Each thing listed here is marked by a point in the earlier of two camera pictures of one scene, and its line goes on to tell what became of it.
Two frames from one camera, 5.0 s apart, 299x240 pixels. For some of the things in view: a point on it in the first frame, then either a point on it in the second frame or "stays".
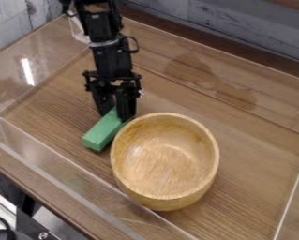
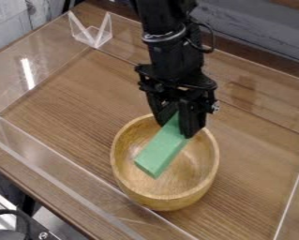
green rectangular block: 103,129 -> 160,155
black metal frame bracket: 29,229 stays
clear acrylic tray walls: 202,167 stays
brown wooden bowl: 164,159 stays
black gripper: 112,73 -> 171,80
